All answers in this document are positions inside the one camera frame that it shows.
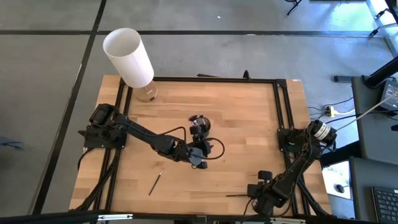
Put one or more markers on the thin brown makeup brush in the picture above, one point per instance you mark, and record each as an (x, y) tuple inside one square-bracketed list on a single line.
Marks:
[(155, 182)]

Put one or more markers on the black desk leg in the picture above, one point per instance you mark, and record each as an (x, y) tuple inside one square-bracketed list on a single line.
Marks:
[(339, 157)]

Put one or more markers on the black mesh cup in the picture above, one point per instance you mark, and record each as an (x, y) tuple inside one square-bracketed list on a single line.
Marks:
[(207, 124)]

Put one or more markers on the black aluminium table frame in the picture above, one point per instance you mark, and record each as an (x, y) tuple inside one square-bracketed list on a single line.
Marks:
[(217, 79)]

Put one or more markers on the white shade wooden base lamp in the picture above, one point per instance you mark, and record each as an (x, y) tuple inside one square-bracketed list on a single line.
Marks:
[(130, 59)]

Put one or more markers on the black clamp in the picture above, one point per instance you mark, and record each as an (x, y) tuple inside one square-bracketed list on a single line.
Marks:
[(246, 74)]

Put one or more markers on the silver metal bracket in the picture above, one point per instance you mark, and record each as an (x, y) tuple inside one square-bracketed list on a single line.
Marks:
[(115, 216), (287, 220)]

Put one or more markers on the grey desk foot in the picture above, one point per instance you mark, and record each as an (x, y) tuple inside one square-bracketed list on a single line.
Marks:
[(342, 79)]

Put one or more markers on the black front rig beam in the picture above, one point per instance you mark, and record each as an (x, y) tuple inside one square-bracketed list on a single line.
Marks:
[(186, 218)]

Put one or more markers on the office chair base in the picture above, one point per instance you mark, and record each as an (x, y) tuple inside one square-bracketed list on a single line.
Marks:
[(373, 33)]

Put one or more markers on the yellow power strip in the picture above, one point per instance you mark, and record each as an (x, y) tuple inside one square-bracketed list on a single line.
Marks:
[(329, 111)]

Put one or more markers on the black flat strip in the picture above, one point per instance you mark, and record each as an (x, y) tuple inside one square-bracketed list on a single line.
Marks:
[(205, 75)]

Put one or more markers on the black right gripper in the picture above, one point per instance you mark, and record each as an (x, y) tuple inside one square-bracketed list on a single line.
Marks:
[(265, 193)]

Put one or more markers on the dark grey desk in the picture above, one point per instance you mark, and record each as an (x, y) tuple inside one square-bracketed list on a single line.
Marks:
[(363, 186), (385, 140)]

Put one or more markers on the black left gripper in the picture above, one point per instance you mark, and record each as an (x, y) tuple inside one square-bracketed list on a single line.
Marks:
[(199, 154)]

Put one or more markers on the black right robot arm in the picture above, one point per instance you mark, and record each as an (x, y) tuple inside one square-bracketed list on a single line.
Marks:
[(292, 174)]

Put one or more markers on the black computer mouse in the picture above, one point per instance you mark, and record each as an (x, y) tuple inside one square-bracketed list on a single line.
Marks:
[(340, 188)]

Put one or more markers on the black monitor pole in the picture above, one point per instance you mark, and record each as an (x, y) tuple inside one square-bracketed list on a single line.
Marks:
[(382, 73)]

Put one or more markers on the black keyboard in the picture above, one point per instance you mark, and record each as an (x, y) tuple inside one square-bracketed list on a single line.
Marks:
[(385, 203)]

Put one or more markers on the grey tablet device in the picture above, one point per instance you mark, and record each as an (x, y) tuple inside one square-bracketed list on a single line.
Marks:
[(390, 95)]

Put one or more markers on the grey blue object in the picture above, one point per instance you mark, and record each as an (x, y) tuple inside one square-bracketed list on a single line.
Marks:
[(11, 143)]

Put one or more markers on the black chair leg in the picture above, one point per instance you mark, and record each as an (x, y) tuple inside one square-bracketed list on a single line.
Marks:
[(293, 7)]

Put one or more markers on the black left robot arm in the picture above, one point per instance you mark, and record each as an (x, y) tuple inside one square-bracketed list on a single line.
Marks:
[(146, 135)]

